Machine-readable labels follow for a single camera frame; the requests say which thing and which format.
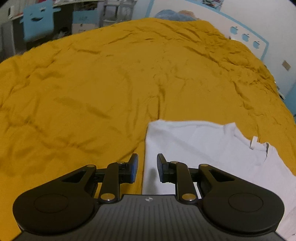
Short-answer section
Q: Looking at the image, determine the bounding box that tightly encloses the blue pillow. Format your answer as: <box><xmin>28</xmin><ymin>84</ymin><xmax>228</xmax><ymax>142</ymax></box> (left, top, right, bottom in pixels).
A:
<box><xmin>154</xmin><ymin>9</ymin><xmax>197</xmax><ymax>22</ymax></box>

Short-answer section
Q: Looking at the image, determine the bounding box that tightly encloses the white t-shirt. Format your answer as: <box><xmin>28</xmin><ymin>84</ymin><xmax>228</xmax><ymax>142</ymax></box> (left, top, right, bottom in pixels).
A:
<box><xmin>142</xmin><ymin>119</ymin><xmax>296</xmax><ymax>241</ymax></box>

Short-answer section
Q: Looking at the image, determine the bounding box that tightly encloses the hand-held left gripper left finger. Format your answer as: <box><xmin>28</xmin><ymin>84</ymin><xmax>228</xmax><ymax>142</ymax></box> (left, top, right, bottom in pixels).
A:
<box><xmin>55</xmin><ymin>153</ymin><xmax>139</xmax><ymax>205</ymax></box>

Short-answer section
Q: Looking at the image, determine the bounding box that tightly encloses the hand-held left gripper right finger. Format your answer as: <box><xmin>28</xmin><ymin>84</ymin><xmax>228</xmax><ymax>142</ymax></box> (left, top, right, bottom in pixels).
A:
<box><xmin>157</xmin><ymin>153</ymin><xmax>234</xmax><ymax>206</ymax></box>

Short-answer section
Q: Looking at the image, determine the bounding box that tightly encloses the blue smiley face chair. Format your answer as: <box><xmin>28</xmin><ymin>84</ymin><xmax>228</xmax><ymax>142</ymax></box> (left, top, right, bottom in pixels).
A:
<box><xmin>20</xmin><ymin>0</ymin><xmax>61</xmax><ymax>43</ymax></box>

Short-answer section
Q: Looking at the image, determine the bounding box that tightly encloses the mustard yellow blanket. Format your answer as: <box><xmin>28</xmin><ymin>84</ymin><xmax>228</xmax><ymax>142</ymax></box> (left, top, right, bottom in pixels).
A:
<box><xmin>0</xmin><ymin>17</ymin><xmax>296</xmax><ymax>241</ymax></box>

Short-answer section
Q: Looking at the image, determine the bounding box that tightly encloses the wall poster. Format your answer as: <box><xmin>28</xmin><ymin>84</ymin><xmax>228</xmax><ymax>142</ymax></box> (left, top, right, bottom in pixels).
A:
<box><xmin>201</xmin><ymin>0</ymin><xmax>223</xmax><ymax>10</ymax></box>

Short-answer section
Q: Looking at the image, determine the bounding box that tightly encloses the grey metal rack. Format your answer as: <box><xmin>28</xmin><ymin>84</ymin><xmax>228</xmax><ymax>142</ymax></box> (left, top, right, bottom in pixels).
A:
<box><xmin>101</xmin><ymin>0</ymin><xmax>135</xmax><ymax>26</ymax></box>

